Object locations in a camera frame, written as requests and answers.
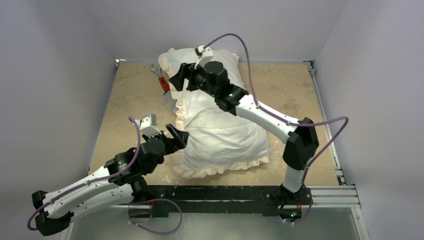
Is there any grey pillow with cream ruffle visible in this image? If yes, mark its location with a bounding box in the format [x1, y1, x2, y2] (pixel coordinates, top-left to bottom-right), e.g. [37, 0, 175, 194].
[157, 47, 271, 180]

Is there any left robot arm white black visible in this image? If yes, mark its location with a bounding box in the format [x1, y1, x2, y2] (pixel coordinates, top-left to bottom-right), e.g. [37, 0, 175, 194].
[26, 120, 190, 236]

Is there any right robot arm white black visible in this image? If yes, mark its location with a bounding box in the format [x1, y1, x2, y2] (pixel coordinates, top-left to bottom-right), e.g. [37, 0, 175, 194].
[169, 61, 320, 204]

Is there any clear plastic screw box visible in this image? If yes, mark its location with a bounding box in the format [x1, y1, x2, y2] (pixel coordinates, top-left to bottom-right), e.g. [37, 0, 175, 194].
[161, 90, 178, 115]

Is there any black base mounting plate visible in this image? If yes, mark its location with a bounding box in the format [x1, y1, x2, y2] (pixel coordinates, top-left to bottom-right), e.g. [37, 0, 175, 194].
[128, 185, 313, 222]

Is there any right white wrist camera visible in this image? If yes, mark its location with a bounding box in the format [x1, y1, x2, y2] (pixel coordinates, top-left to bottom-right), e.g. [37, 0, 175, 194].
[194, 45, 214, 69]

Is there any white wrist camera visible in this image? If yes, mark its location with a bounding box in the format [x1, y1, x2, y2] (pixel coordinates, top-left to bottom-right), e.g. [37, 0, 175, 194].
[137, 113, 162, 139]
[194, 45, 214, 69]

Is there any red handled adjustable wrench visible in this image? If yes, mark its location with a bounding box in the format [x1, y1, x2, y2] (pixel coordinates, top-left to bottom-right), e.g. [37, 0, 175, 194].
[150, 63, 170, 93]

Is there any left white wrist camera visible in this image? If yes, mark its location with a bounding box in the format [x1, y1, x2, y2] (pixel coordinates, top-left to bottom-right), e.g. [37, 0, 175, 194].
[137, 113, 162, 139]

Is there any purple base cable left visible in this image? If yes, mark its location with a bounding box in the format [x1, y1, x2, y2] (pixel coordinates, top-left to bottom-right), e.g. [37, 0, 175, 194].
[127, 195, 184, 235]

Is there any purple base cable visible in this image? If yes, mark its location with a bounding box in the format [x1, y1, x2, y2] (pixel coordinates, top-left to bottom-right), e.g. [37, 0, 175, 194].
[282, 193, 318, 226]
[127, 195, 184, 235]

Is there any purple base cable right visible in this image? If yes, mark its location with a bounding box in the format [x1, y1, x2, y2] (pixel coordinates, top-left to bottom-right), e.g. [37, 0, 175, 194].
[282, 193, 318, 226]

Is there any aluminium frame rail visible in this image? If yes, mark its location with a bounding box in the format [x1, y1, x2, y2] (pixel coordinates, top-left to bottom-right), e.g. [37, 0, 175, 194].
[304, 61, 361, 208]

